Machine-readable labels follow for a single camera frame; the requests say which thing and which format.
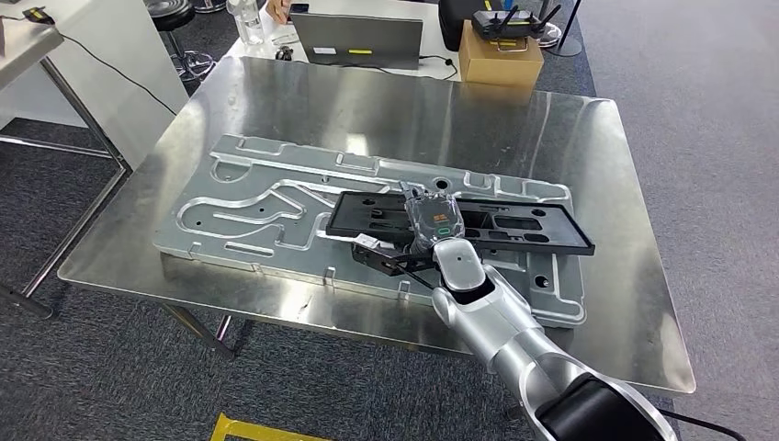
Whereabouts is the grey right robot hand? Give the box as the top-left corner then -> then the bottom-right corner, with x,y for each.
398,181 -> 467,257

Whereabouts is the black plastic frame part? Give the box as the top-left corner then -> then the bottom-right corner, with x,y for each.
325,190 -> 596,257

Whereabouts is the steel workbench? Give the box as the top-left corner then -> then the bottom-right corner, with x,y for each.
57,55 -> 698,397

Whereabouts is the brown cardboard box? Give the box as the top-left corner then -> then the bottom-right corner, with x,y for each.
457,19 -> 546,89

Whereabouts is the aluminium fixture plate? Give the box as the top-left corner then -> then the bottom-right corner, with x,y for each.
152,133 -> 589,330

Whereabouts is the grey laptop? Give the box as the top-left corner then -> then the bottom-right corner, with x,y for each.
288,10 -> 425,71

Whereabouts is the black case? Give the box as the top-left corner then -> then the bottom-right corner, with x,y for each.
437,0 -> 506,53

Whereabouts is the chrome round base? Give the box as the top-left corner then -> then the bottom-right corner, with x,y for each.
538,21 -> 564,50

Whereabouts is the white desk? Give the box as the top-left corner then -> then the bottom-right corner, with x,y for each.
223,0 -> 464,82

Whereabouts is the clear plastic bottle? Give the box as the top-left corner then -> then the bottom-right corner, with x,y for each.
226,0 -> 266,47

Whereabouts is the yellow floor tape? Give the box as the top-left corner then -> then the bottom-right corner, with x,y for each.
209,413 -> 333,441

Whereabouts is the black round stool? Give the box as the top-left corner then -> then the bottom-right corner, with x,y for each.
144,0 -> 217,84

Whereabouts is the black and yellow device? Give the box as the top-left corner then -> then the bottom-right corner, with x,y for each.
22,6 -> 57,27

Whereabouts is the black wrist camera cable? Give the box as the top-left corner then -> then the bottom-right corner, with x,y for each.
395,261 -> 438,292

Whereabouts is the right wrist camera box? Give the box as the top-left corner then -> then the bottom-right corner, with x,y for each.
351,232 -> 436,278

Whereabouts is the black charger cable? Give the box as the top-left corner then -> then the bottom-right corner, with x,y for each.
418,54 -> 459,82

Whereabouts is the black stanchion post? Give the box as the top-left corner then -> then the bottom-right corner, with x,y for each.
548,0 -> 584,59

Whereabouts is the black floor cable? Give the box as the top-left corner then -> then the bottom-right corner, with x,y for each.
660,409 -> 749,441

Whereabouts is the thin black cable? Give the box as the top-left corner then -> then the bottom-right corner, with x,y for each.
57,33 -> 179,117

